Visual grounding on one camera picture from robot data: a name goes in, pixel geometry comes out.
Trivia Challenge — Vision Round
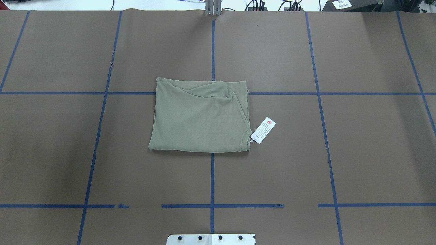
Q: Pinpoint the olive green long-sleeve shirt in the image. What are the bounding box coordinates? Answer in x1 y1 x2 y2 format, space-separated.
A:
148 77 252 153

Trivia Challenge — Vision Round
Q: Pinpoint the white paper garment tag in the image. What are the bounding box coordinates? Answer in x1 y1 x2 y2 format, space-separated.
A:
250 117 276 144

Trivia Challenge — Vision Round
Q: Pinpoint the aluminium frame post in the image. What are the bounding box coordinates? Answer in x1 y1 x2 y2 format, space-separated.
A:
204 0 222 16

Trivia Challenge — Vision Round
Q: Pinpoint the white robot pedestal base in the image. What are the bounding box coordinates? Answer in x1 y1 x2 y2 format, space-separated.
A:
166 233 256 245

